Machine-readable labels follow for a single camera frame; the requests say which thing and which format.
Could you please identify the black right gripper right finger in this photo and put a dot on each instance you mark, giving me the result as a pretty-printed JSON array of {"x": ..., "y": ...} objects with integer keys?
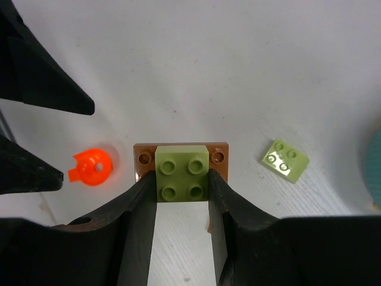
[{"x": 252, "y": 247}]

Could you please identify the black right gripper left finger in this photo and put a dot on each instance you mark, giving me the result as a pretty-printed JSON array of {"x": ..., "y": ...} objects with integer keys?
[{"x": 108, "y": 246}]

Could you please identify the brown lego plate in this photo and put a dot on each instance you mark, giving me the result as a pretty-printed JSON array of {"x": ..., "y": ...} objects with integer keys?
[{"x": 144, "y": 157}]

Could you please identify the light green lego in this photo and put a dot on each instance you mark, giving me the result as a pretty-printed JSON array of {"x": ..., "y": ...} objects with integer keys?
[{"x": 181, "y": 173}]

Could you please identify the orange plastic ring disc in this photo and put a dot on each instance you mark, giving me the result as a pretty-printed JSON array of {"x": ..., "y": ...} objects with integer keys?
[{"x": 93, "y": 167}]

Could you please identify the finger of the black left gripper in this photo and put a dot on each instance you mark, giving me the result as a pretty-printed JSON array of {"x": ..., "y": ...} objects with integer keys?
[
  {"x": 30, "y": 75},
  {"x": 23, "y": 172}
]

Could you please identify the light green curved lego brick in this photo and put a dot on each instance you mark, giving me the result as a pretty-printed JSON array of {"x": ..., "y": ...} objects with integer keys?
[{"x": 285, "y": 160}]

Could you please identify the teal round divided container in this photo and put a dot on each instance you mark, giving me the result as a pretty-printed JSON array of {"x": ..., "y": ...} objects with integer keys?
[{"x": 372, "y": 168}]

